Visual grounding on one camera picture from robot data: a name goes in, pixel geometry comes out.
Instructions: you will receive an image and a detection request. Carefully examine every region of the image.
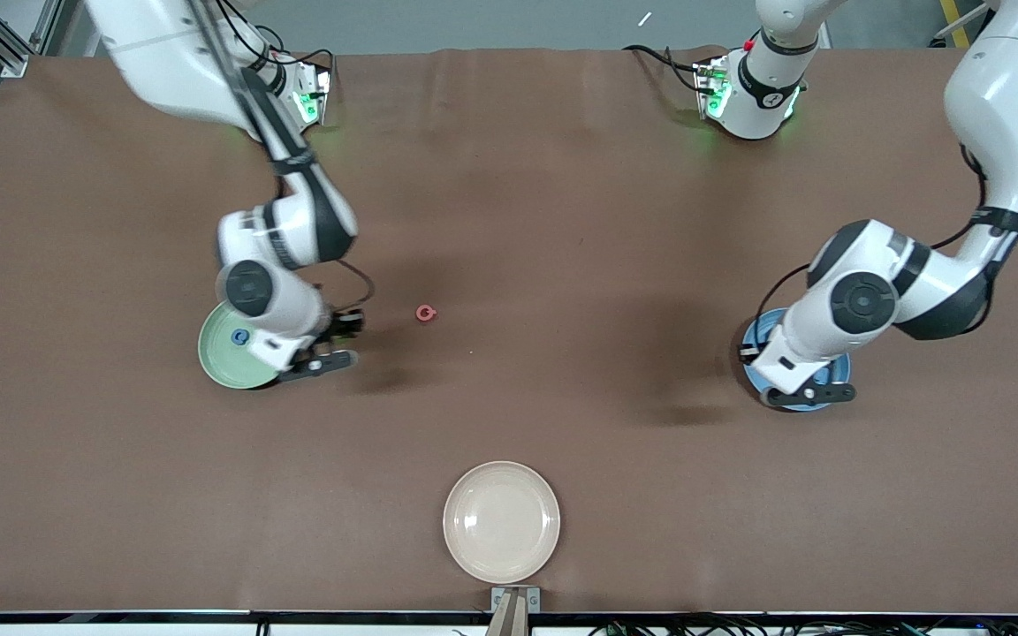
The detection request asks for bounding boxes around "brown table mat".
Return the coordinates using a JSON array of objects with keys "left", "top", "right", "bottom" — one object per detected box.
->
[{"left": 0, "top": 46, "right": 1018, "bottom": 615}]

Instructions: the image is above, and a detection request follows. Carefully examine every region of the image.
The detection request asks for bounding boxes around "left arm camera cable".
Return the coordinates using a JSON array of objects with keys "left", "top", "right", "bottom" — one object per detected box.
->
[{"left": 752, "top": 141, "right": 996, "bottom": 323}]

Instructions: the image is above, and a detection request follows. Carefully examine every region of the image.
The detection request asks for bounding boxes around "black base cable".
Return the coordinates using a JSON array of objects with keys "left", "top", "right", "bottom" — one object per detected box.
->
[
  {"left": 622, "top": 42, "right": 706, "bottom": 96},
  {"left": 217, "top": 0, "right": 336, "bottom": 79}
]

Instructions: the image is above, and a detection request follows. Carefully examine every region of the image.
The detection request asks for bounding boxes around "light green plate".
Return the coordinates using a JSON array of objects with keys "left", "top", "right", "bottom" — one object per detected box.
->
[{"left": 198, "top": 300, "right": 298, "bottom": 390}]

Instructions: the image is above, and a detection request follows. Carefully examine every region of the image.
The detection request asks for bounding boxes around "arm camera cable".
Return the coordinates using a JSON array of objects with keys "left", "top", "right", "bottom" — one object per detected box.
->
[
  {"left": 752, "top": 141, "right": 996, "bottom": 323},
  {"left": 186, "top": 0, "right": 377, "bottom": 312}
]

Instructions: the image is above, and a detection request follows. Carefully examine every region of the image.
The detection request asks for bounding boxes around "grey metal bar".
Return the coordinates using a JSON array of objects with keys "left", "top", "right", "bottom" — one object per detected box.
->
[{"left": 931, "top": 0, "right": 996, "bottom": 43}]

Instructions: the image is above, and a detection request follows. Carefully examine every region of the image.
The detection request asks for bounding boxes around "base connector box green light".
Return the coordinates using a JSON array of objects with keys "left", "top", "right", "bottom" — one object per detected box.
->
[
  {"left": 291, "top": 58, "right": 335, "bottom": 126},
  {"left": 693, "top": 55, "right": 733, "bottom": 121}
]

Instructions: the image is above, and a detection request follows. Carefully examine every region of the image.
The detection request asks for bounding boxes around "beige plate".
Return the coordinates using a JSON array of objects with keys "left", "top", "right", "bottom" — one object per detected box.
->
[{"left": 443, "top": 461, "right": 561, "bottom": 585}]

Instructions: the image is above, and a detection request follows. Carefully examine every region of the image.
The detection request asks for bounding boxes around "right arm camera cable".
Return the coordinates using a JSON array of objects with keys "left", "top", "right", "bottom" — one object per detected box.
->
[{"left": 186, "top": 0, "right": 377, "bottom": 312}]

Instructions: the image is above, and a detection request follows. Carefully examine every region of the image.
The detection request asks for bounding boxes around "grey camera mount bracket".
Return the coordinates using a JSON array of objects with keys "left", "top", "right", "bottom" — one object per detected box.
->
[{"left": 487, "top": 587, "right": 542, "bottom": 636}]

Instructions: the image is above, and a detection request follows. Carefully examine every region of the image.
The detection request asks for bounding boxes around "blue plate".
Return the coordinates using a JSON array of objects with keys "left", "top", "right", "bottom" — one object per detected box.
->
[{"left": 741, "top": 307, "right": 852, "bottom": 413}]

